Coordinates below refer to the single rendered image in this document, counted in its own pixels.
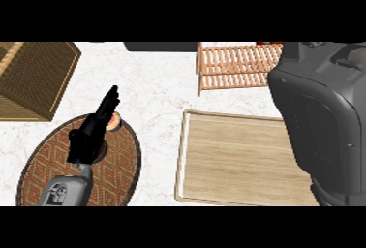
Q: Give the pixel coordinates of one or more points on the round brown woven placemat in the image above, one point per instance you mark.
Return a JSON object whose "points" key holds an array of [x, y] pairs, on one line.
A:
{"points": [[112, 168]]}

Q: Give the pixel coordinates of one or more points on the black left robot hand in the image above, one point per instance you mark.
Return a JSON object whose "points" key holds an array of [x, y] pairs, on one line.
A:
{"points": [[90, 135]]}

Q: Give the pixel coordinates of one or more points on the wooden slatted tiered shelf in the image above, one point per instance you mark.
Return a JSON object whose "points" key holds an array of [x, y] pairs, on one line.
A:
{"points": [[233, 66]]}

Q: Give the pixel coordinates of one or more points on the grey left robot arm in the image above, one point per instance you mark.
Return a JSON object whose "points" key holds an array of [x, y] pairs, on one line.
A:
{"points": [[66, 190]]}

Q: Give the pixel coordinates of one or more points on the dark grey appliance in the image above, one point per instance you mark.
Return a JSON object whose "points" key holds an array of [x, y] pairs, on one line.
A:
{"points": [[161, 46]]}

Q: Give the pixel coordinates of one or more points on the pale wooden tray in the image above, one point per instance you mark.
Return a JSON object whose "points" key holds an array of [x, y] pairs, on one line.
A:
{"points": [[242, 158]]}

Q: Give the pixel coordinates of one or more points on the red tomato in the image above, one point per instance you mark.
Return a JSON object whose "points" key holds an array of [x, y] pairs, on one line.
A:
{"points": [[267, 43]]}

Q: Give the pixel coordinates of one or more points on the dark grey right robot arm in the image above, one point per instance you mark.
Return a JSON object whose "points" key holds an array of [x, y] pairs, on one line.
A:
{"points": [[319, 122]]}

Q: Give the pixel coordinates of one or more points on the red can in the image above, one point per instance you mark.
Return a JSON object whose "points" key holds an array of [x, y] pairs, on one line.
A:
{"points": [[114, 122]]}

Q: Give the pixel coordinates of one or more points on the brown wicker basket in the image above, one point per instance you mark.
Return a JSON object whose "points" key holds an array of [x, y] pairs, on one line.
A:
{"points": [[33, 80]]}

